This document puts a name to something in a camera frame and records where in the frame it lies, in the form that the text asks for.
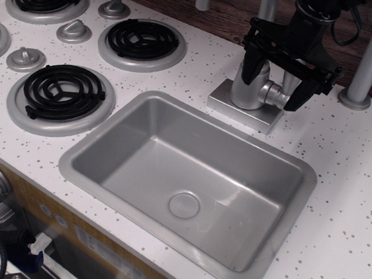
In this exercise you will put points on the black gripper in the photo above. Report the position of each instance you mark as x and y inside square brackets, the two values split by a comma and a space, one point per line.
[296, 47]

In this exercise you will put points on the silver faucet lever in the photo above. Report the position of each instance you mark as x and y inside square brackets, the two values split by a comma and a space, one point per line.
[278, 95]

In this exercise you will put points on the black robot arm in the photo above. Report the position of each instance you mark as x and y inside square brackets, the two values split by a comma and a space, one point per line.
[330, 7]

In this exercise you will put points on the silver faucet base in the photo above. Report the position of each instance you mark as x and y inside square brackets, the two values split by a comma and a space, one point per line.
[241, 103]

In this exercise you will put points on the grey toy sink basin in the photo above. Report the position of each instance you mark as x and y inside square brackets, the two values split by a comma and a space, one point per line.
[226, 201]

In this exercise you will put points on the black burner top right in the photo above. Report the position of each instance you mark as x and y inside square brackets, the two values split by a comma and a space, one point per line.
[141, 45]

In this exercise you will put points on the grey stove knob top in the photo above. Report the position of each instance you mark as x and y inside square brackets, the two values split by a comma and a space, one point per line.
[114, 10]

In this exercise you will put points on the grey stove knob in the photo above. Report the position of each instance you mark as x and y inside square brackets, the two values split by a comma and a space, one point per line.
[26, 60]
[74, 32]
[114, 10]

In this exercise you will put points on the grey stove knob middle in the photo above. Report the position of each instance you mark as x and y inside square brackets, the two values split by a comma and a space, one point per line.
[74, 32]

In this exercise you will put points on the black burner front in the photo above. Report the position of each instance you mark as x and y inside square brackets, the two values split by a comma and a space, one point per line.
[60, 100]

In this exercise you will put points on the black burner top left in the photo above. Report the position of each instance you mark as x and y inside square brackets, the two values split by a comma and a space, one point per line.
[45, 12]

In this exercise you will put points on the grey stove knob lower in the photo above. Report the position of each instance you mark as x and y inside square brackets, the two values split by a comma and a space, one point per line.
[26, 60]

